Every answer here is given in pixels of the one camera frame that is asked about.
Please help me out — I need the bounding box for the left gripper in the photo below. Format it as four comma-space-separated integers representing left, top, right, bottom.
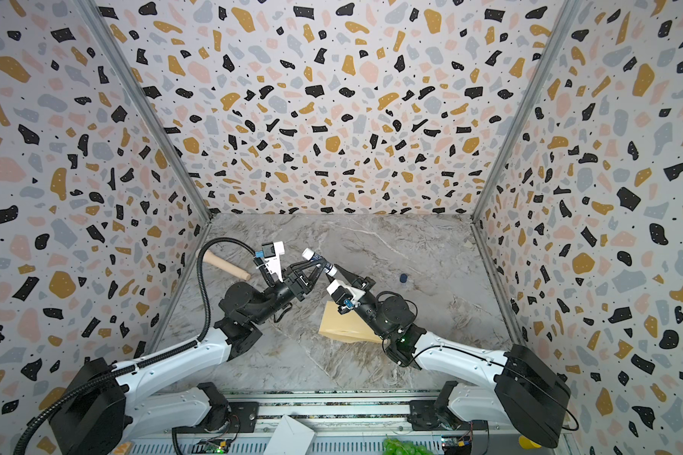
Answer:
249, 258, 323, 329

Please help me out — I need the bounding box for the yellow paper envelope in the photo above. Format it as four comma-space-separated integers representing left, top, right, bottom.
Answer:
319, 301, 382, 344

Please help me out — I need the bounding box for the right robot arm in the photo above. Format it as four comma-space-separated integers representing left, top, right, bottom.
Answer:
327, 267, 571, 449

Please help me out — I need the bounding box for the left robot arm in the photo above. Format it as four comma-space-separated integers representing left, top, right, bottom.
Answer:
47, 253, 336, 454

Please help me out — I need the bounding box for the white paper sheet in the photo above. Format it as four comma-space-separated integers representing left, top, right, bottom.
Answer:
264, 415, 316, 455

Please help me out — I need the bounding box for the green plastic bag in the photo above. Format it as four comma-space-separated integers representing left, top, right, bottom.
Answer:
382, 438, 433, 455

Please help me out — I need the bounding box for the right circuit board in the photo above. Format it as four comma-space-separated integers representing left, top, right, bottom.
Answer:
441, 435, 472, 455

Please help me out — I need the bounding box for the circuit board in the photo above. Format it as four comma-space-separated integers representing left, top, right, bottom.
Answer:
441, 435, 472, 455
190, 439, 231, 454

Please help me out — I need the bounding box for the left circuit board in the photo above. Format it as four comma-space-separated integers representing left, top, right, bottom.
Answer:
190, 439, 231, 454

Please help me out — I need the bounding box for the yellow cylinder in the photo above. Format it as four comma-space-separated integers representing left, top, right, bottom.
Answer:
518, 435, 542, 450

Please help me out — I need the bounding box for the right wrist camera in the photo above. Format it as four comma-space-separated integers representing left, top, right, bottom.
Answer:
326, 280, 359, 315

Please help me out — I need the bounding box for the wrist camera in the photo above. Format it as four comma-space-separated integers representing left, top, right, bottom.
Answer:
254, 242, 286, 286
326, 280, 359, 315

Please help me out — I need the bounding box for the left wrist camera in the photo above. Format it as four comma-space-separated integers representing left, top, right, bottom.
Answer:
254, 242, 286, 286

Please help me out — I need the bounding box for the beige wooden stamp handle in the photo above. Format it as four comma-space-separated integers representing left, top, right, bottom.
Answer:
202, 250, 250, 281

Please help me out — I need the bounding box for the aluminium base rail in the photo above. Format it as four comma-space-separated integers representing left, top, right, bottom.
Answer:
87, 389, 570, 455

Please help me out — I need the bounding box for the black corrugated cable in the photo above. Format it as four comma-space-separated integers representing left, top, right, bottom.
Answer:
12, 237, 258, 455

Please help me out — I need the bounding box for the left corner aluminium post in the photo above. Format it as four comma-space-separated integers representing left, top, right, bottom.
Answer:
74, 1, 212, 224

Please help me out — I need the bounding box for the corner aluminium post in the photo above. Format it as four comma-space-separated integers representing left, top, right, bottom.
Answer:
472, 0, 582, 228
74, 1, 212, 224

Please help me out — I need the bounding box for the right corner aluminium post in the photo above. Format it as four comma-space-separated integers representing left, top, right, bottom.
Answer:
472, 0, 582, 228

